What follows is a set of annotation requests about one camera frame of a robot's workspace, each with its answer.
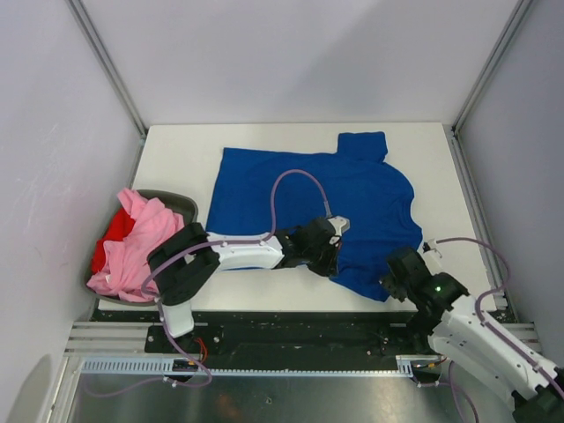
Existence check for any blue printed t shirt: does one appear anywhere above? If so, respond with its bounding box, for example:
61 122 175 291
206 132 422 301

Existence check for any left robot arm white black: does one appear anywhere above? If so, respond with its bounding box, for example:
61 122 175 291
147 216 350 353

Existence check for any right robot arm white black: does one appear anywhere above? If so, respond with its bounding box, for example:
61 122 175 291
380 248 563 422

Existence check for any grey laundry basket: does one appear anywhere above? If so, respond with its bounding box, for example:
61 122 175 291
81 188 198 308

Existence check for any pink t shirt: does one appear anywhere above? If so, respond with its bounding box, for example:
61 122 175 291
85 188 186 303

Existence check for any red t shirt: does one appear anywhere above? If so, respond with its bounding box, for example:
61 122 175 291
91 207 136 274

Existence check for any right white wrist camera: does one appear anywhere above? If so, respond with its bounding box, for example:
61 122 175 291
422 239 443 274

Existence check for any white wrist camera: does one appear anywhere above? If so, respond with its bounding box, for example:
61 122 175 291
422 239 443 274
327 216 350 236

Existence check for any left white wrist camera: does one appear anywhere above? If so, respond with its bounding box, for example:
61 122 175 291
327 216 350 236

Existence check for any grey slotted cable duct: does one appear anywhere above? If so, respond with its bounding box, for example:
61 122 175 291
81 355 442 377

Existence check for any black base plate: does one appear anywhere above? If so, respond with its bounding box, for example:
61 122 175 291
145 310 442 371

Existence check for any right aluminium frame post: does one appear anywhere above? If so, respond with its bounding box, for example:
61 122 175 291
452 0 537 133

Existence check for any aluminium frame post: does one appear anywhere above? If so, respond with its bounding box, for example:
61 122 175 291
452 0 537 133
65 0 149 136

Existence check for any left aluminium frame post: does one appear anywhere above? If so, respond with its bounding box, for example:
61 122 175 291
65 0 149 136

